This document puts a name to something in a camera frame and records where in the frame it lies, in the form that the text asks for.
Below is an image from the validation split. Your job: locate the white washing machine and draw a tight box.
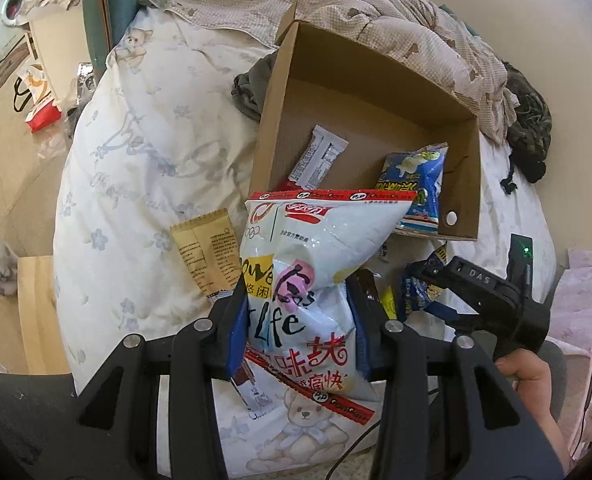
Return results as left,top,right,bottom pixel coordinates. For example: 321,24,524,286
0,0,39,61

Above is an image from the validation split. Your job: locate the tan paper snack packet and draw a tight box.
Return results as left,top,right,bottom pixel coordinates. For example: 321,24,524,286
170,208,244,303

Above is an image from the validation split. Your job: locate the teal headboard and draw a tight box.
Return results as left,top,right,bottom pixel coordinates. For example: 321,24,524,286
78,0,169,68

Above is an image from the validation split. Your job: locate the beige checked quilt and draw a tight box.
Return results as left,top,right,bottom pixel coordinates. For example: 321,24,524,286
140,0,519,146

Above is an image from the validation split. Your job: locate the white and red bar packet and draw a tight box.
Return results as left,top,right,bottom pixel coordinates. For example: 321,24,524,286
287,124,349,192

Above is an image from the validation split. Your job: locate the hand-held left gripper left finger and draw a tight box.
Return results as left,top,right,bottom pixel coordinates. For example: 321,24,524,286
50,275,250,480

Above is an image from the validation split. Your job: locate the black cable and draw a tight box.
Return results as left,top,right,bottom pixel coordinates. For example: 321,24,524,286
326,390,437,480

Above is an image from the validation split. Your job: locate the pink floral cloth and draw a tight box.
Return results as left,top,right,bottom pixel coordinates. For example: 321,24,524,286
546,247,592,456

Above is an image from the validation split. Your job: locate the large white chip bag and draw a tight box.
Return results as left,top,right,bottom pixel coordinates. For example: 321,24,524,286
238,189,419,426

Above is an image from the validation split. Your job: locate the red and white bag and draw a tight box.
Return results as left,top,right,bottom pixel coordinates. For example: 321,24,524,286
13,64,62,133

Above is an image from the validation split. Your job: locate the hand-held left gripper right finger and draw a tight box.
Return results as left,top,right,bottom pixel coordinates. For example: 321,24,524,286
346,267,567,480

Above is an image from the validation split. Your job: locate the person's right hand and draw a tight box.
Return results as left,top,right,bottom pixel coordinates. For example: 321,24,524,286
493,347,552,411

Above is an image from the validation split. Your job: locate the blue and white snack packet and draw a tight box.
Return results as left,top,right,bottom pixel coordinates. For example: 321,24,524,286
376,142,449,236

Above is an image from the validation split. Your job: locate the brown cardboard box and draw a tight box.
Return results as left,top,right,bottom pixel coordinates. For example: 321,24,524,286
250,2,482,242

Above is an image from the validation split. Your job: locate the person's right forearm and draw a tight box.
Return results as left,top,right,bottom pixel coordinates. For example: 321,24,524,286
518,385,574,473

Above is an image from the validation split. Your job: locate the camouflage clothing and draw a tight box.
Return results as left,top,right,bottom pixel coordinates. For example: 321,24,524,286
501,60,553,183

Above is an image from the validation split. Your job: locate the dark blue snack packet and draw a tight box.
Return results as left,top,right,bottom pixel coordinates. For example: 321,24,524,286
401,247,457,322

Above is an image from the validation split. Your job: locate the small yellow snack packet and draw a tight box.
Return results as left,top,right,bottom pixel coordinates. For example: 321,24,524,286
380,285,401,321

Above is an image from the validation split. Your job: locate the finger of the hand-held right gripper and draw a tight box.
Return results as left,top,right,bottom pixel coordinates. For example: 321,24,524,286
408,255,509,302
426,304,482,335

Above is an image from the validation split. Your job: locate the black drawstring cord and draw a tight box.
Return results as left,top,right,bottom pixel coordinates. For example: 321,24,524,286
500,155,520,194

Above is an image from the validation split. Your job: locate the dark brown bar packet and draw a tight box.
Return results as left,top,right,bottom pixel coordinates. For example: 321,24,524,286
228,365,277,418

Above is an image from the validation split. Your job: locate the dark grey cloth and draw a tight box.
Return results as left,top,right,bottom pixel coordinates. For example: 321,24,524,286
232,52,277,122

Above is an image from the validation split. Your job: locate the white side table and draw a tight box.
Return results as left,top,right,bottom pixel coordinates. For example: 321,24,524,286
26,5,87,106

